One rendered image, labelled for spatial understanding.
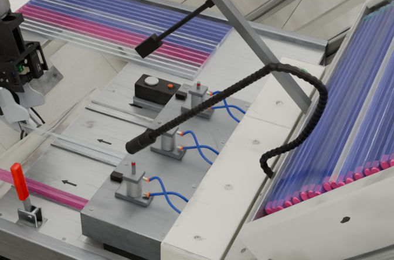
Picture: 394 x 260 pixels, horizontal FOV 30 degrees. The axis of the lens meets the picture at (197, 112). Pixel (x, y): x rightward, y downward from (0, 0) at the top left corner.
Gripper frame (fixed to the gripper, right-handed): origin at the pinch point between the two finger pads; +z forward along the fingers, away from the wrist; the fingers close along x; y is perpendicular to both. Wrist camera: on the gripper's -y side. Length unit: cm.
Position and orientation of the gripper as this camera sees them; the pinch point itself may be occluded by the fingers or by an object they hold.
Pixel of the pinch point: (17, 121)
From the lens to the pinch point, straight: 127.3
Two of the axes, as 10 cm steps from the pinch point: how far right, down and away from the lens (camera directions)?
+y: 9.0, 0.9, -4.3
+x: 4.1, -5.6, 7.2
